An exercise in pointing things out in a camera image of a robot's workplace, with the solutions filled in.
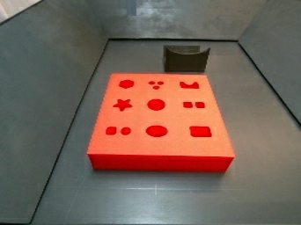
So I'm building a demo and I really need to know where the red shape sorter board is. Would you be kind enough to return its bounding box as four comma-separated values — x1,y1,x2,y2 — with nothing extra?
87,74,236,172

